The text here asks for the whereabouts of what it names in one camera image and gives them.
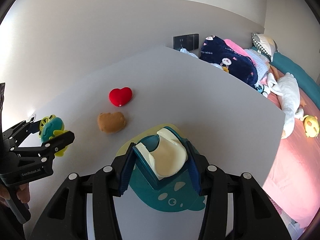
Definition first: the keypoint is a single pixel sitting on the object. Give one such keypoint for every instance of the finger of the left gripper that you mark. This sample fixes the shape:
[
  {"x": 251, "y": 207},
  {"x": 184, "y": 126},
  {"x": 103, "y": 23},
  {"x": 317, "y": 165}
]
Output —
[
  {"x": 56, "y": 144},
  {"x": 19, "y": 132}
]

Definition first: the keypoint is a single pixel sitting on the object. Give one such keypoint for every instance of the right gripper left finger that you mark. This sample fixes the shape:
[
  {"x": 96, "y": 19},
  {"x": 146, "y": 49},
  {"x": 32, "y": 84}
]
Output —
[{"x": 65, "y": 216}]

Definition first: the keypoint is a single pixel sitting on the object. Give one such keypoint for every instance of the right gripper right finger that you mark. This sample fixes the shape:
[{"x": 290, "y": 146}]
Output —
[{"x": 236, "y": 206}]

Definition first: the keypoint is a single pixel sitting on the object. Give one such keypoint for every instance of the green blue frog toy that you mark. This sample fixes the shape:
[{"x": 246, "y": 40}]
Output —
[{"x": 50, "y": 127}]

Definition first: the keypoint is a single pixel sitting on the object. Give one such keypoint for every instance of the brown bear cookie plush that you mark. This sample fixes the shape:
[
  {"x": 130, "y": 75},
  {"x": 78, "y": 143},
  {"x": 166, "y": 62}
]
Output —
[{"x": 111, "y": 122}]

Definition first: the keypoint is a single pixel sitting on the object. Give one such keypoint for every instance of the teal tape dispenser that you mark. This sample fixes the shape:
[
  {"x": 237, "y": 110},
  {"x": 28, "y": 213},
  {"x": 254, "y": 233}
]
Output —
[{"x": 160, "y": 175}]

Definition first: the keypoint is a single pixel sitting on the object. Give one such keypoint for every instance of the person's left hand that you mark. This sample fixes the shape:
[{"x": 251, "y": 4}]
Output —
[{"x": 22, "y": 192}]

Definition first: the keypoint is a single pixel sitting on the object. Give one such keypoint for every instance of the pink bed sheet mattress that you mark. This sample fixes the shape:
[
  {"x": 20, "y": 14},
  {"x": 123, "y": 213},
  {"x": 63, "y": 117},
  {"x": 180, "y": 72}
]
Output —
[{"x": 293, "y": 180}]

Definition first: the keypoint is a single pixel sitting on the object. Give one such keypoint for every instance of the red heart toy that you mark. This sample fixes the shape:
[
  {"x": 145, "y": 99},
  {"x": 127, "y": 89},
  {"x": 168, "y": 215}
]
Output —
[{"x": 120, "y": 96}]

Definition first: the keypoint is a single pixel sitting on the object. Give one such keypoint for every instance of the yellow chick plush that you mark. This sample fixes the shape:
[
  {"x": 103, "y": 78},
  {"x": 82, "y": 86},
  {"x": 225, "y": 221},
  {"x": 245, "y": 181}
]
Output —
[{"x": 311, "y": 126}]

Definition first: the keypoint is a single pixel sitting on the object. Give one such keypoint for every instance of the white goose plush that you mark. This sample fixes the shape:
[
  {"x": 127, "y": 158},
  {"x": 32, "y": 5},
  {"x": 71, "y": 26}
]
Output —
[{"x": 288, "y": 94}]

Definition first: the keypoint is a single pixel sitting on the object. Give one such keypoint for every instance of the teal pillow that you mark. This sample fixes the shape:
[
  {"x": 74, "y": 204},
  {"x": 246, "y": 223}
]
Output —
[{"x": 305, "y": 82}]

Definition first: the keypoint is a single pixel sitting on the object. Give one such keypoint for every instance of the light blue blanket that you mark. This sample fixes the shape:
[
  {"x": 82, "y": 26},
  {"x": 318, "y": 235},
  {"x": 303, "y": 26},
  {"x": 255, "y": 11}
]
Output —
[{"x": 261, "y": 62}]

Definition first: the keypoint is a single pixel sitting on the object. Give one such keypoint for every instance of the navy patterned blanket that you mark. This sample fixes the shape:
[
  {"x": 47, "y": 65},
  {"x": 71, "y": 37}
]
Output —
[{"x": 215, "y": 51}]

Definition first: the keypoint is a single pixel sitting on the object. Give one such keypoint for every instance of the checkered grey pillow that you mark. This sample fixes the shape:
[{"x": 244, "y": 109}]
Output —
[{"x": 265, "y": 45}]

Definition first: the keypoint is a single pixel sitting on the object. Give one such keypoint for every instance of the black wall socket panel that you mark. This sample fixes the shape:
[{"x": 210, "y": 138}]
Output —
[{"x": 188, "y": 42}]

